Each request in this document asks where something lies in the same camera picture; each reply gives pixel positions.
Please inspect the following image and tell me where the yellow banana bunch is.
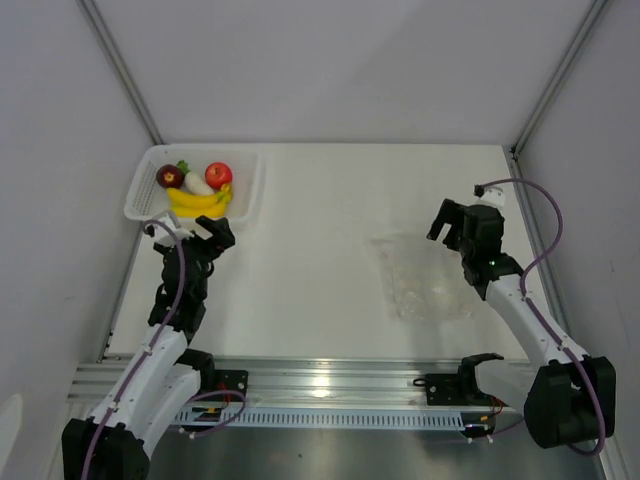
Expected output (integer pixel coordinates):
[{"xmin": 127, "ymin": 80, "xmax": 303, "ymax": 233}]
[{"xmin": 167, "ymin": 183, "xmax": 233, "ymax": 218}]

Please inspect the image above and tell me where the white radish with green top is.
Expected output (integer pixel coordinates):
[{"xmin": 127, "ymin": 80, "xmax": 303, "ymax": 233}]
[{"xmin": 176, "ymin": 160, "xmax": 214, "ymax": 196}]

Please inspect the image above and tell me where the clear zip top bag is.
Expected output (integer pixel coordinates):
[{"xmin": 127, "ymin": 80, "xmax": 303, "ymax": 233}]
[{"xmin": 369, "ymin": 232, "xmax": 477, "ymax": 325}]

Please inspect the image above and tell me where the red apple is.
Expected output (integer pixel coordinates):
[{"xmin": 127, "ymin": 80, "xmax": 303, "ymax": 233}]
[{"xmin": 205, "ymin": 162, "xmax": 233, "ymax": 190}]

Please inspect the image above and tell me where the dark red mangosteen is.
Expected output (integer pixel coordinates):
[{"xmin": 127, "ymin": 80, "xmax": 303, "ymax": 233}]
[{"xmin": 156, "ymin": 164, "xmax": 185, "ymax": 189}]

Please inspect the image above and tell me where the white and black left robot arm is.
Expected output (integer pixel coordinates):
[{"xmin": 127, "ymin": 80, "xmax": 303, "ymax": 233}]
[{"xmin": 62, "ymin": 212, "xmax": 236, "ymax": 479}]

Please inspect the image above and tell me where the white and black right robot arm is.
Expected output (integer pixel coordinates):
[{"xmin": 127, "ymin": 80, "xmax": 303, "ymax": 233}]
[{"xmin": 426, "ymin": 199, "xmax": 616, "ymax": 455}]

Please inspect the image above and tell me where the white perforated plastic basket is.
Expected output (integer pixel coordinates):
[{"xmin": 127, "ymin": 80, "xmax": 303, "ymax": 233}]
[{"xmin": 124, "ymin": 144, "xmax": 265, "ymax": 233}]

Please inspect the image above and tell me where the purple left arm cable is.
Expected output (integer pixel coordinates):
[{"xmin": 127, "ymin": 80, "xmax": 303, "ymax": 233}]
[{"xmin": 82, "ymin": 221, "xmax": 249, "ymax": 480}]

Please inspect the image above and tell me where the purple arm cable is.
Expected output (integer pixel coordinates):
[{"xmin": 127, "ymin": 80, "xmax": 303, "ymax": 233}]
[
  {"xmin": 82, "ymin": 221, "xmax": 249, "ymax": 480},
  {"xmin": 467, "ymin": 178, "xmax": 609, "ymax": 456}
]

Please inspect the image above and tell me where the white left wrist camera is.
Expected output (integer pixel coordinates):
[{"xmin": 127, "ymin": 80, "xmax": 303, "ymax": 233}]
[{"xmin": 143, "ymin": 210, "xmax": 195, "ymax": 247}]

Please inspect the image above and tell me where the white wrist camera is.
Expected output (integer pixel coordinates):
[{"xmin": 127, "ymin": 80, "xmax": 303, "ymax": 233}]
[
  {"xmin": 473, "ymin": 185, "xmax": 506, "ymax": 210},
  {"xmin": 143, "ymin": 210, "xmax": 195, "ymax": 247}
]

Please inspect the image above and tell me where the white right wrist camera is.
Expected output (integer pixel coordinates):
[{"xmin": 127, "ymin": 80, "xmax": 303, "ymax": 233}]
[{"xmin": 473, "ymin": 185, "xmax": 506, "ymax": 210}]

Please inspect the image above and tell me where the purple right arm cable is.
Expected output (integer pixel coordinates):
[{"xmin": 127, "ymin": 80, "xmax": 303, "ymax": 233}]
[{"xmin": 467, "ymin": 178, "xmax": 609, "ymax": 456}]

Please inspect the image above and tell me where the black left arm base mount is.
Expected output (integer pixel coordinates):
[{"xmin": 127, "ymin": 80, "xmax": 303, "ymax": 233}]
[{"xmin": 199, "ymin": 369, "xmax": 249, "ymax": 404}]

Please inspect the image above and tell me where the aluminium mounting rail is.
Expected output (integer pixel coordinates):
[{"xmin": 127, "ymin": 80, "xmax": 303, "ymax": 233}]
[{"xmin": 67, "ymin": 357, "xmax": 544, "ymax": 409}]

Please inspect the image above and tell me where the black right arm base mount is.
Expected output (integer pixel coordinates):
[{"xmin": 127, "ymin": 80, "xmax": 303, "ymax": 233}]
[{"xmin": 412, "ymin": 373, "xmax": 498, "ymax": 407}]

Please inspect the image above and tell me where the white slotted cable duct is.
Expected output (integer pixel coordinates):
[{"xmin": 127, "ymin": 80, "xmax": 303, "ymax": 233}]
[{"xmin": 172, "ymin": 410, "xmax": 464, "ymax": 432}]

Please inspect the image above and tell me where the right aluminium frame post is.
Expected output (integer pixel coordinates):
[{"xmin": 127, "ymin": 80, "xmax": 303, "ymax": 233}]
[{"xmin": 509, "ymin": 0, "xmax": 613, "ymax": 161}]

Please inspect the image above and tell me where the aluminium frame post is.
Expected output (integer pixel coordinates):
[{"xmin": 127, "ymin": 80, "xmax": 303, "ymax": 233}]
[
  {"xmin": 76, "ymin": 0, "xmax": 164, "ymax": 145},
  {"xmin": 509, "ymin": 0, "xmax": 613, "ymax": 161}
]

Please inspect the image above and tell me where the left aluminium frame post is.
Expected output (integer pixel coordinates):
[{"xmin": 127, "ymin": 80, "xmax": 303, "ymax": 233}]
[{"xmin": 76, "ymin": 0, "xmax": 164, "ymax": 145}]

